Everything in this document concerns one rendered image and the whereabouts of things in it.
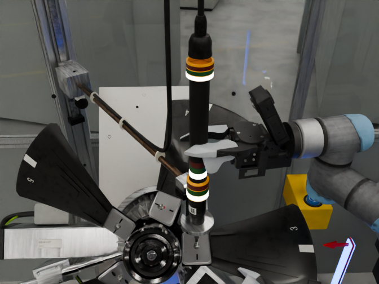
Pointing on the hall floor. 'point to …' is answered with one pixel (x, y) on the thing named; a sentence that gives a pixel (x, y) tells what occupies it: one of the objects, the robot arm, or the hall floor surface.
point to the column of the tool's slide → (47, 34)
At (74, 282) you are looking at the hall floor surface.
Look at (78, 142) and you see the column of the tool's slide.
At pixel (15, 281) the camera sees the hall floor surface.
